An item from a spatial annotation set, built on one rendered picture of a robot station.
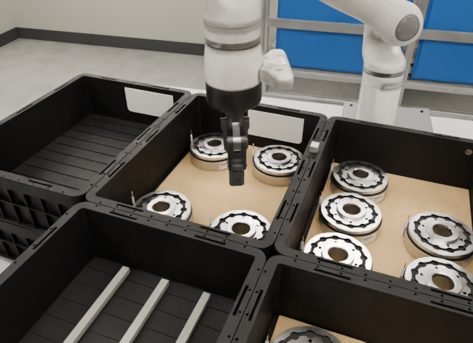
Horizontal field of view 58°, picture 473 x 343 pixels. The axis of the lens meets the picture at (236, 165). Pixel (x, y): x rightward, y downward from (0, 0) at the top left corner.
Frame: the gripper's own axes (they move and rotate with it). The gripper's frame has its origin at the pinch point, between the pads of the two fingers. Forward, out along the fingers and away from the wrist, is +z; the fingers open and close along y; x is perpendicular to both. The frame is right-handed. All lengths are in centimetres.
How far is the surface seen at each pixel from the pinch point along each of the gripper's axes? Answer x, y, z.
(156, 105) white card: -16.5, -36.4, 8.9
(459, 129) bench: 68, -52, 30
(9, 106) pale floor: -144, -213, 100
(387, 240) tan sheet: 24.8, 3.8, 14.4
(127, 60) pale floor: -76, -292, 103
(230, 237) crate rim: -1.3, 11.5, 3.7
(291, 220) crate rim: 7.6, 7.2, 5.3
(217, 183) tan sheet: -3.0, -13.4, 14.3
